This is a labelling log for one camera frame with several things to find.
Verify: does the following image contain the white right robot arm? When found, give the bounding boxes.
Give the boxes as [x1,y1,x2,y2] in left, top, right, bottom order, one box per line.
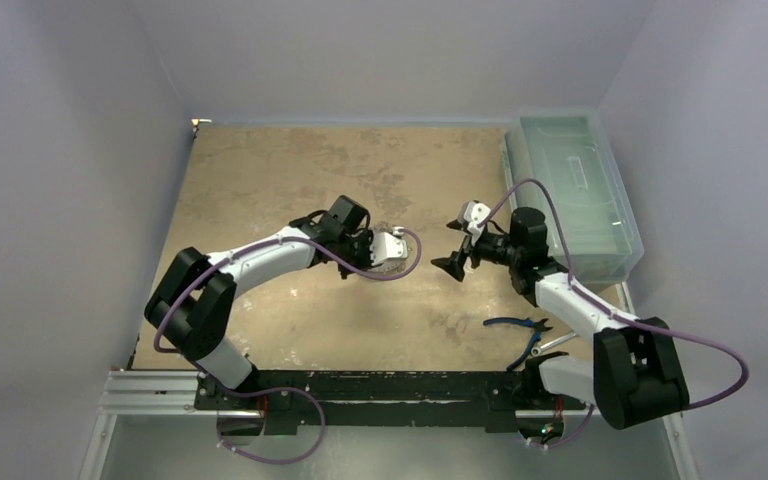
[432,201,690,430]

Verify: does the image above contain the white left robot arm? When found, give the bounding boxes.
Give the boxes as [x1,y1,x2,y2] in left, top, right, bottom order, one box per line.
[144,195,373,409]

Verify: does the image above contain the silver wrench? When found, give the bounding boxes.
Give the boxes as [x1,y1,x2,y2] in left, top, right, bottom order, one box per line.
[531,332,577,356]

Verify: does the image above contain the clear plastic storage bin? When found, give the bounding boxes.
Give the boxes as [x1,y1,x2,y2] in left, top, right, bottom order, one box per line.
[501,107,644,290]

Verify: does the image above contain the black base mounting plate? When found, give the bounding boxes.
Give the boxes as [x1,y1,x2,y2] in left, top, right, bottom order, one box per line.
[194,370,585,435]

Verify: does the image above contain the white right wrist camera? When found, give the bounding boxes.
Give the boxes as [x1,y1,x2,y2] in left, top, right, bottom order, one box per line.
[456,200,492,245]

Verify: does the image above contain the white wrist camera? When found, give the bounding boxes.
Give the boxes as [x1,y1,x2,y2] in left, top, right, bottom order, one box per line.
[456,200,492,245]
[370,230,409,273]

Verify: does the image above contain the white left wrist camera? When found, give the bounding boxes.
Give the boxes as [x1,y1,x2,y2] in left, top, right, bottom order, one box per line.
[370,230,409,273]

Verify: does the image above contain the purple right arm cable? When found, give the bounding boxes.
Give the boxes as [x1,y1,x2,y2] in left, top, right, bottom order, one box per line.
[483,177,751,452]

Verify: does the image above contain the blue handled pliers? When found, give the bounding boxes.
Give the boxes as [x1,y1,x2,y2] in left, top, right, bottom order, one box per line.
[482,316,553,373]

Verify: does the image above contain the aluminium frame rail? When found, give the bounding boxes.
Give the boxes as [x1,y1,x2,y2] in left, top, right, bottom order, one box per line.
[80,371,698,479]

